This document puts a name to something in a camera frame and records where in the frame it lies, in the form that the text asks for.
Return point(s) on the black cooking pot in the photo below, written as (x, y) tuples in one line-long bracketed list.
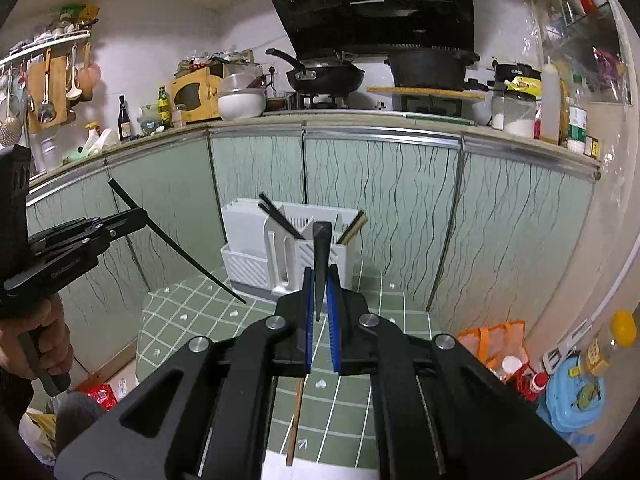
[(430, 67)]

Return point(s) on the black chopstick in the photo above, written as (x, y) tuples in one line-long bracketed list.
[(321, 260), (190, 260), (280, 220)]

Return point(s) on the person's left hand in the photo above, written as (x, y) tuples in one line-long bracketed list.
[(50, 340)]

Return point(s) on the white pipe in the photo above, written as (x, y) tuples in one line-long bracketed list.
[(615, 295)]

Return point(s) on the green glass bottle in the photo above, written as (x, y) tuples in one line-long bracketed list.
[(163, 102)]

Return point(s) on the yellow lid jar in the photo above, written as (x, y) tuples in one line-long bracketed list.
[(607, 345)]

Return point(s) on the white plastic utensil holder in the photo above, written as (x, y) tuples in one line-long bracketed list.
[(250, 232)]

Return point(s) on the blue plastic container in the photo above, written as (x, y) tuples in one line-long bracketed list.
[(575, 400)]

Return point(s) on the red cap oil bottle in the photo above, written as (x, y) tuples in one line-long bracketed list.
[(535, 382)]

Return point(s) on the dark sauce bottle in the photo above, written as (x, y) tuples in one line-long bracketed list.
[(124, 122)]

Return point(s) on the hanging white spoon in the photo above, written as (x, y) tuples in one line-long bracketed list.
[(74, 87)]

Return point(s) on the black range hood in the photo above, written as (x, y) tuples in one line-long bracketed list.
[(380, 5)]

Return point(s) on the white squeeze bottle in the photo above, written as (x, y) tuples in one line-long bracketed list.
[(550, 105)]

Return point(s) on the hanging pink board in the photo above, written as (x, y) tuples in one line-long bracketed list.
[(91, 80)]

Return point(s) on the white ceramic bowl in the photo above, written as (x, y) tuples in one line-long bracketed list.
[(241, 105)]

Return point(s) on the yellow microwave oven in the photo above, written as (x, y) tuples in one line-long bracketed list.
[(192, 95)]

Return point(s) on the chopsticks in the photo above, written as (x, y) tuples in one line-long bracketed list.
[(282, 212)]

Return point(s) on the white plastic bag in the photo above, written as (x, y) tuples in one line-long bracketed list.
[(97, 142)]

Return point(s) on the green checked tablecloth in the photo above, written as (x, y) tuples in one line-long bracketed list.
[(340, 425)]

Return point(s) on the hanging metal ladle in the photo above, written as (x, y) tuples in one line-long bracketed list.
[(46, 110)]

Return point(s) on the black wok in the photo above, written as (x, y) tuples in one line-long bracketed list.
[(327, 77)]

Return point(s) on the hanging wooden cutting board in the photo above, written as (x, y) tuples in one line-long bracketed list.
[(55, 85)]

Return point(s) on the green label plastic bottle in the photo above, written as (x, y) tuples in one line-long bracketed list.
[(577, 125)]

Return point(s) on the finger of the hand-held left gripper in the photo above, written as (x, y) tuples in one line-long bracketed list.
[(90, 235)]

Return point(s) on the wooden board under pot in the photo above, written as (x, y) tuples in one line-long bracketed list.
[(425, 92)]

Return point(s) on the orange plastic bag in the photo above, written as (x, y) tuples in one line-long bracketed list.
[(492, 345)]

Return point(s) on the brown wooden chopstick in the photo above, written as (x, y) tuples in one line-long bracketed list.
[(295, 420), (352, 229), (357, 232)]

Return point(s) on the metal utensil cylinder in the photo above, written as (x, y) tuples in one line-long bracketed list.
[(50, 152)]

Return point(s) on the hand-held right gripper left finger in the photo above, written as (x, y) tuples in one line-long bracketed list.
[(240, 360)]

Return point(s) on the person's left leg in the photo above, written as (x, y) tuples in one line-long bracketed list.
[(80, 420)]

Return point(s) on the white clothes clip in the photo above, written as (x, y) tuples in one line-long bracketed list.
[(562, 352)]

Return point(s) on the wall utensil rack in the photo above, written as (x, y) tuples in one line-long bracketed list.
[(45, 45)]

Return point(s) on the glass jar of white powder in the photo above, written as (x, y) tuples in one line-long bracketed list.
[(514, 117)]

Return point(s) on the black kitchen appliance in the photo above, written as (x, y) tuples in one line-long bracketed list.
[(517, 75)]

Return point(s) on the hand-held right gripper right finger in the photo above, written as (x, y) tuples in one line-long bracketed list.
[(425, 385)]

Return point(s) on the small seasoning jar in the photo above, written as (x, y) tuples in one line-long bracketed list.
[(593, 147)]

